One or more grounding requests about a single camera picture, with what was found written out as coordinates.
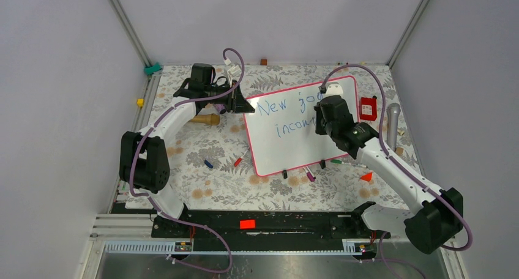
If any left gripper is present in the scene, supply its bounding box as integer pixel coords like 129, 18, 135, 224
206, 80, 255, 114

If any pink framed whiteboard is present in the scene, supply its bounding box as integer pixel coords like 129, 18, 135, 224
244, 82, 347, 176

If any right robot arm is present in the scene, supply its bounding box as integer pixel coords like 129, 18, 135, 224
314, 95, 472, 254

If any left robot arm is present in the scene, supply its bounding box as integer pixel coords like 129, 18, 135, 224
119, 61, 254, 237

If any gold toy microphone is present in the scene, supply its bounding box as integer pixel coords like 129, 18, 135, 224
189, 113, 220, 126

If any red small box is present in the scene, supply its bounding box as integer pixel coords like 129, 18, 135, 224
359, 96, 378, 121

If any red capped marker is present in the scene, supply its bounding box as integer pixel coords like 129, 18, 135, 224
233, 150, 249, 167

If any black capped marker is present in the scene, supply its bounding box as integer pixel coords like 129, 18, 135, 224
304, 166, 315, 178

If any silver toy microphone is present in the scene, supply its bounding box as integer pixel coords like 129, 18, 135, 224
386, 103, 401, 151

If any magenta capped marker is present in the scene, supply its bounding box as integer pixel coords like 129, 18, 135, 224
305, 171, 315, 182

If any red triangular block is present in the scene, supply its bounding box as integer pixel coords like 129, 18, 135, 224
359, 172, 373, 182

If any teal corner clamp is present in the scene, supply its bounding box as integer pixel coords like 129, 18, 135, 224
144, 62, 162, 76

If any red tape label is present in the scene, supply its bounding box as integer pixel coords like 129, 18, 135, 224
239, 219, 256, 229

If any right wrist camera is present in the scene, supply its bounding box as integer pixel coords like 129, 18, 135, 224
323, 83, 344, 97

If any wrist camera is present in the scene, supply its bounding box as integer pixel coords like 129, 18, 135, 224
224, 58, 242, 81
323, 83, 344, 97

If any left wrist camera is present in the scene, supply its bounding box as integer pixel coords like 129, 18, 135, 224
224, 58, 242, 81

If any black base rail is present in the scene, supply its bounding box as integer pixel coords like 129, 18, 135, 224
110, 202, 392, 242

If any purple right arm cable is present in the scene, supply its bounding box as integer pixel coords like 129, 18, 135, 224
318, 64, 474, 278

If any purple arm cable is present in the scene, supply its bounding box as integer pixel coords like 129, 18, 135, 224
129, 47, 245, 274
318, 64, 474, 278

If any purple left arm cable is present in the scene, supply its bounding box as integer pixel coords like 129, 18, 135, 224
129, 47, 245, 274

